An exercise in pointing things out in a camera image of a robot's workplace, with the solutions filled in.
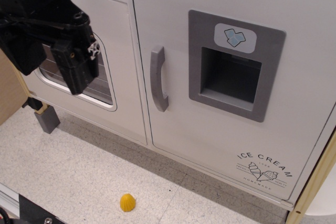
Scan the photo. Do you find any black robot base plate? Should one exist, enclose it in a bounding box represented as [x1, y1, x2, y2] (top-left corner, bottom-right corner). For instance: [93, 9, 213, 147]
[0, 194, 65, 224]

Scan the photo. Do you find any yellow toy lemon half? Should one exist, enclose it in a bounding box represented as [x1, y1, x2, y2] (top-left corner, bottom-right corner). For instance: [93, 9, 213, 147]
[120, 194, 136, 212]

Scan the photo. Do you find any wooden frame post right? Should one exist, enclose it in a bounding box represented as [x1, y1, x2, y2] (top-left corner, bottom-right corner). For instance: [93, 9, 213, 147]
[285, 129, 335, 224]

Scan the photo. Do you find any wooden side panel left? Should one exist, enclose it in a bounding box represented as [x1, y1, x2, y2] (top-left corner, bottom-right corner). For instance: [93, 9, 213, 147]
[1, 50, 29, 124]

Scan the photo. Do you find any grey kitchen leg block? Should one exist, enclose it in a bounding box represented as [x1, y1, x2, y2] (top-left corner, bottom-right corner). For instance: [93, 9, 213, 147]
[34, 106, 60, 134]

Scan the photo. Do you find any grey ice dispenser panel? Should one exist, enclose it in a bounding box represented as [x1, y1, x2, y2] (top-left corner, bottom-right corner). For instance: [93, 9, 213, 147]
[188, 10, 286, 122]

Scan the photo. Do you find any white toy fridge door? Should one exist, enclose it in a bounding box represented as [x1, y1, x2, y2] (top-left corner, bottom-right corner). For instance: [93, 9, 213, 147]
[133, 0, 335, 206]

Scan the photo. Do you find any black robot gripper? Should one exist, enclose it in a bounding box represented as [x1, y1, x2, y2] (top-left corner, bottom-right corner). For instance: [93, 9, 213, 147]
[1, 0, 99, 95]

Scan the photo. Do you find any aluminium rail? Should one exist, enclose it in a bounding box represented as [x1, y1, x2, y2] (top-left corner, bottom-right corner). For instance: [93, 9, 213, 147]
[0, 183, 19, 219]

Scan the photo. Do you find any white toy oven door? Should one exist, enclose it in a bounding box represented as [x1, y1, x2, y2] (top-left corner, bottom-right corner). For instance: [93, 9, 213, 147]
[24, 0, 147, 145]

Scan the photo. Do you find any grey fridge door handle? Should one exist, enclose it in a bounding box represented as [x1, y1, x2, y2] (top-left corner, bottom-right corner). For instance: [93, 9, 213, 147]
[150, 46, 169, 112]

